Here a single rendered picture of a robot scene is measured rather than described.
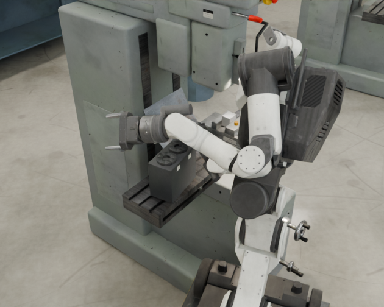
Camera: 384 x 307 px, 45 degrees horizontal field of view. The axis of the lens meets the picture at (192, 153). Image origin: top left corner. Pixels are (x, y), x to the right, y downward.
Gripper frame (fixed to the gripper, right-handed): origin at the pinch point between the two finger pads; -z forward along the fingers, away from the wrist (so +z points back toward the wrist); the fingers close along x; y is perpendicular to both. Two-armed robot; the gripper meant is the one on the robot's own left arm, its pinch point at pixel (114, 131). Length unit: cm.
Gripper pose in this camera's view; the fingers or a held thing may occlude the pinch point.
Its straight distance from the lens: 151.7
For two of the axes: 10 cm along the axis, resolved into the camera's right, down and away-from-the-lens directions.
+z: 9.3, -0.5, -3.6
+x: 0.0, -9.9, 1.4
